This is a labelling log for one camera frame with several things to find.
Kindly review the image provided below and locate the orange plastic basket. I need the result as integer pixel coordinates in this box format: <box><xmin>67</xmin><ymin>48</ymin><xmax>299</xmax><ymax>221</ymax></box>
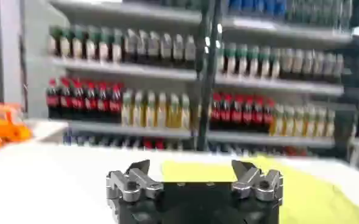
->
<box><xmin>0</xmin><ymin>102</ymin><xmax>34</xmax><ymax>152</ymax></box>

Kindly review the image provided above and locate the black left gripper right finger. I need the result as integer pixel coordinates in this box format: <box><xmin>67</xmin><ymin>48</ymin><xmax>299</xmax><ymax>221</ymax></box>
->
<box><xmin>231</xmin><ymin>159</ymin><xmax>284</xmax><ymax>202</ymax></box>

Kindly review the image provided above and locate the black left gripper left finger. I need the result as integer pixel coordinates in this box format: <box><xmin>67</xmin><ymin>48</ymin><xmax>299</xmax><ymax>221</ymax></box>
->
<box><xmin>105</xmin><ymin>159</ymin><xmax>164</xmax><ymax>203</ymax></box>

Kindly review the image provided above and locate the shelf of bottles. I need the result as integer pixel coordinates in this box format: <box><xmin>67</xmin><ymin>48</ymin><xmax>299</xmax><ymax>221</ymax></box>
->
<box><xmin>44</xmin><ymin>0</ymin><xmax>355</xmax><ymax>156</ymax></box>

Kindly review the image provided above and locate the black vertical pole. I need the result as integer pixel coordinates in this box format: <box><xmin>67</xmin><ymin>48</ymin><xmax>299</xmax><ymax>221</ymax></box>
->
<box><xmin>196</xmin><ymin>0</ymin><xmax>223</xmax><ymax>152</ymax></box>

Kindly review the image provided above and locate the yellow cloth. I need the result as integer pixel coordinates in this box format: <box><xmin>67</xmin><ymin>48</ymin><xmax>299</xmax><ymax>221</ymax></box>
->
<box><xmin>162</xmin><ymin>155</ymin><xmax>359</xmax><ymax>224</ymax></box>

